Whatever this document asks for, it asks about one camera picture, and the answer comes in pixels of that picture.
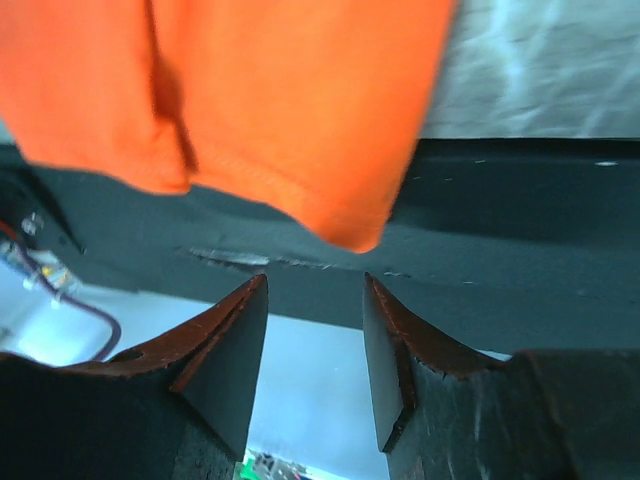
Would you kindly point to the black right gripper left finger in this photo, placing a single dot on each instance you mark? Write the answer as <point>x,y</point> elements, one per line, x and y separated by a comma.
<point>175,407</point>

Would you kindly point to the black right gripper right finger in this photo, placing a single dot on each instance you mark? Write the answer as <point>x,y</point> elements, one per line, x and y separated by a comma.
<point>443,410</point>

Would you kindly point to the orange t-shirt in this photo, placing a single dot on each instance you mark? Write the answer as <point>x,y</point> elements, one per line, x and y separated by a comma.
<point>311,107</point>

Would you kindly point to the black base crossbar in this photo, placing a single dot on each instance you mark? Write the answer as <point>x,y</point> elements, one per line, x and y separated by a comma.
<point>502,244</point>

